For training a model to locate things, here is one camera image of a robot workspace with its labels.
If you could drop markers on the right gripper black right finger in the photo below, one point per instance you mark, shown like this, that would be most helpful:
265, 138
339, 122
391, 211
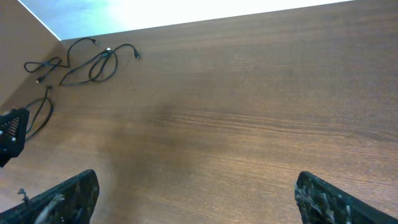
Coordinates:
321, 202

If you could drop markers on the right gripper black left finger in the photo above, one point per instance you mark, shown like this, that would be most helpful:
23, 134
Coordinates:
72, 201

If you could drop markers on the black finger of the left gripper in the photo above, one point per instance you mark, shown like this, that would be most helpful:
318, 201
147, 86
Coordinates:
13, 132

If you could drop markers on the black USB cable thick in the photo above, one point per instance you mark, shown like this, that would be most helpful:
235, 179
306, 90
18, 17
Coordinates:
99, 62

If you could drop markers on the black USB cable thin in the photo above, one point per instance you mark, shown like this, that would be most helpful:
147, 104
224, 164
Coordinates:
54, 62

